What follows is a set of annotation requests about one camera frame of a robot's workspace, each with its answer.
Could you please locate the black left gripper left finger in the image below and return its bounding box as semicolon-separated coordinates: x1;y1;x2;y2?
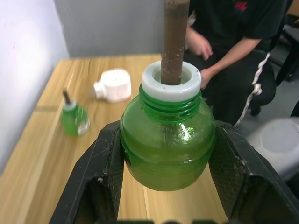
49;120;125;224

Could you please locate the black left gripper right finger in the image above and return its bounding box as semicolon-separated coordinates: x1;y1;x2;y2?
205;120;299;224

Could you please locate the green liquid bottle with wick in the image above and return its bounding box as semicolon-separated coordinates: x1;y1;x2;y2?
119;0;216;192

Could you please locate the green liquid bottle with label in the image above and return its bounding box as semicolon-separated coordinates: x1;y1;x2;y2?
60;89;91;137

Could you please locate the white mosquito repellent heater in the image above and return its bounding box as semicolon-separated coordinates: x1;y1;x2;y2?
93;68;132;103

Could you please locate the person's left hand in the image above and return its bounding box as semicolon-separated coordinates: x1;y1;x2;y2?
200;67;218;91

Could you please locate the person's right hand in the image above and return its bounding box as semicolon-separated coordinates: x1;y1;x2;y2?
189;36;214;60

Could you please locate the white translucent plastic container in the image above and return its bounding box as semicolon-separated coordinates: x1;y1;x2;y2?
247;118;299;184

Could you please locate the black office chair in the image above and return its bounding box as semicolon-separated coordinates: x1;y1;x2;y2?
247;60;281;117

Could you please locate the seated person in black clothes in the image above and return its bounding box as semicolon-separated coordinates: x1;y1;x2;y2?
185;0;299;128

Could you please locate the black furniture frame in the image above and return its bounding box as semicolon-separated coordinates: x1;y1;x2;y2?
275;14;299;83

